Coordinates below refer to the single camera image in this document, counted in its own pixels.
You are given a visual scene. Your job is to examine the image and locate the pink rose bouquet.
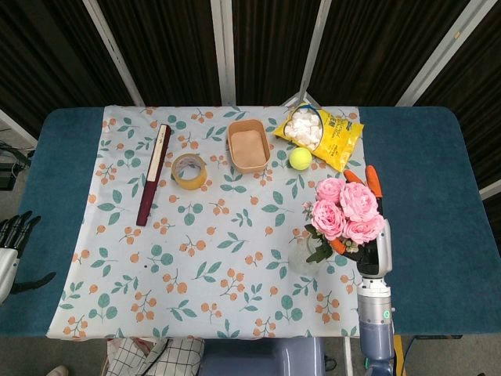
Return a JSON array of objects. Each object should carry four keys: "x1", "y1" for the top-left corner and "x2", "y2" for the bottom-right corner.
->
[{"x1": 301, "y1": 176, "x2": 387, "y2": 264}]

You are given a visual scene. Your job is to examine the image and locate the white tripod stand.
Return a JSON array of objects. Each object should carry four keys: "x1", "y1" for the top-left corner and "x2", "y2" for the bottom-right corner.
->
[{"x1": 282, "y1": 78, "x2": 319, "y2": 109}]

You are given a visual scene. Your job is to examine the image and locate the black device with cables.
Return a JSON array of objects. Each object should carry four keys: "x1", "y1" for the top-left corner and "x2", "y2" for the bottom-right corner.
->
[{"x1": 0, "y1": 143, "x2": 34, "y2": 193}]

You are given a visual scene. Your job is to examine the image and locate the yellow bag of marshmallows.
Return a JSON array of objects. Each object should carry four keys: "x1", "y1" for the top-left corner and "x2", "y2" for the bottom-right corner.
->
[{"x1": 272, "y1": 102, "x2": 365, "y2": 173}]

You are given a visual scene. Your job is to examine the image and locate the leaf and fruit print tablecloth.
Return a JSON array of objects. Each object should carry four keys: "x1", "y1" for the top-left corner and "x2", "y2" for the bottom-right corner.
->
[{"x1": 45, "y1": 104, "x2": 377, "y2": 340}]

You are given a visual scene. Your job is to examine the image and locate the white checkered fabric bag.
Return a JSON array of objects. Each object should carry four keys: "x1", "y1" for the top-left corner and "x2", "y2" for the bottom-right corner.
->
[{"x1": 104, "y1": 336, "x2": 206, "y2": 376}]

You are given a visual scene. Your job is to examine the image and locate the dark red folded fan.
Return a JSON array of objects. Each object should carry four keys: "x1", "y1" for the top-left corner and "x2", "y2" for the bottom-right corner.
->
[{"x1": 135, "y1": 123, "x2": 172, "y2": 227}]

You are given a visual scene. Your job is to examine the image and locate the yellowish packing tape roll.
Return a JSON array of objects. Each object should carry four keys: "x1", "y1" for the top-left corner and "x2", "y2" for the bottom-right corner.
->
[{"x1": 171, "y1": 153, "x2": 208, "y2": 191}]

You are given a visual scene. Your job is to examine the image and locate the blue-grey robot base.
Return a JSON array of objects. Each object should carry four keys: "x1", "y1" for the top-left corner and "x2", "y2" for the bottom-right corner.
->
[{"x1": 199, "y1": 336, "x2": 326, "y2": 376}]

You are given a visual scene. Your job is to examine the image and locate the textured clear glass vase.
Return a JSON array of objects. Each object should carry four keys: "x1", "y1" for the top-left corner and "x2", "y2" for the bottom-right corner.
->
[{"x1": 288, "y1": 233, "x2": 333, "y2": 276}]

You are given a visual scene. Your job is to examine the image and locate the teal blue table cover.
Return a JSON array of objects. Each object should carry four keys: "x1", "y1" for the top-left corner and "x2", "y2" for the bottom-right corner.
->
[{"x1": 0, "y1": 106, "x2": 501, "y2": 340}]

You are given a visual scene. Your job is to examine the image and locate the yellow-green tennis ball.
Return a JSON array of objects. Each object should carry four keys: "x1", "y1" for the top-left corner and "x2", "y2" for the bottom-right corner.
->
[{"x1": 289, "y1": 146, "x2": 313, "y2": 171}]

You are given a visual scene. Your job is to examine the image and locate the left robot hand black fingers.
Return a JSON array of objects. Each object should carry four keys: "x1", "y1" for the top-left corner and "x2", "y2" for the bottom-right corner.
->
[{"x1": 0, "y1": 210, "x2": 58, "y2": 306}]

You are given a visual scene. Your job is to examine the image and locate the dark folding screen white frame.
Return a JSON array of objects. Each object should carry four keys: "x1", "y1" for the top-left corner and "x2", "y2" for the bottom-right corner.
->
[{"x1": 0, "y1": 0, "x2": 501, "y2": 201}]

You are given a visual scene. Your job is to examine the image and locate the white table leg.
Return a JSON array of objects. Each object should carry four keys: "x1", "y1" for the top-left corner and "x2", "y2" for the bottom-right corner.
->
[{"x1": 343, "y1": 337, "x2": 355, "y2": 376}]

